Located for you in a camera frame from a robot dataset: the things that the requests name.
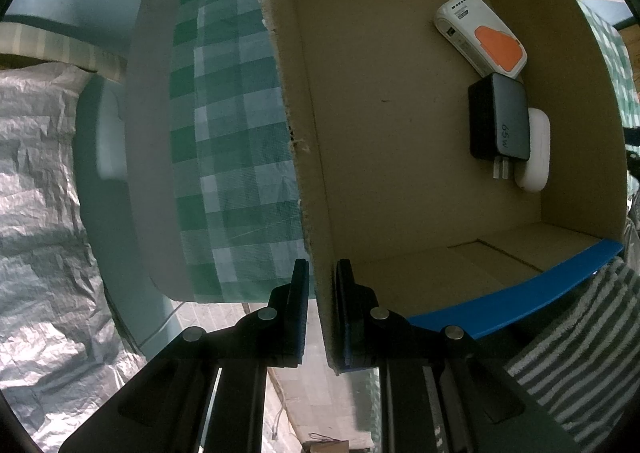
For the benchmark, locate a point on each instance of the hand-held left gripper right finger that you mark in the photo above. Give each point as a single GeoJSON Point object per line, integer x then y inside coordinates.
{"type": "Point", "coordinates": [345, 333]}

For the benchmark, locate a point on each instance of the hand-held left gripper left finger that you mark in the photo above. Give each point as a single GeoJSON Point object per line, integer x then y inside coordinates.
{"type": "Point", "coordinates": [301, 328]}

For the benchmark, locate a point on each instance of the cardboard box blue rim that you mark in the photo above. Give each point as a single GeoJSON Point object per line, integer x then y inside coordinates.
{"type": "Point", "coordinates": [390, 133]}

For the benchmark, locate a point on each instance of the white oval case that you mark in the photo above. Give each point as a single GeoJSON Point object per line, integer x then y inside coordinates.
{"type": "Point", "coordinates": [537, 158]}

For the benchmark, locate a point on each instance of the dark grey charger block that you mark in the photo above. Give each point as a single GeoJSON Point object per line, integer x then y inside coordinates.
{"type": "Point", "coordinates": [500, 118]}

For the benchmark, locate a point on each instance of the white orange power bank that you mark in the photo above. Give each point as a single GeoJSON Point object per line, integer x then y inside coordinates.
{"type": "Point", "coordinates": [480, 33]}

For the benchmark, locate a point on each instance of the green checkered cloth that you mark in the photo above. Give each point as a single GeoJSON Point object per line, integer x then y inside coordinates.
{"type": "Point", "coordinates": [225, 133]}

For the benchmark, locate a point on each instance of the striped grey white clothing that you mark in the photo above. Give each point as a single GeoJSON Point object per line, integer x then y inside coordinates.
{"type": "Point", "coordinates": [580, 348]}

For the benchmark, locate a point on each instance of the silver crinkled plastic sheet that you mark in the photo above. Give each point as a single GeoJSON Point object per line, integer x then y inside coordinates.
{"type": "Point", "coordinates": [45, 233]}

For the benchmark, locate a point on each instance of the striped mattress edge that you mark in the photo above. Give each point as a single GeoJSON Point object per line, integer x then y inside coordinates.
{"type": "Point", "coordinates": [55, 45]}

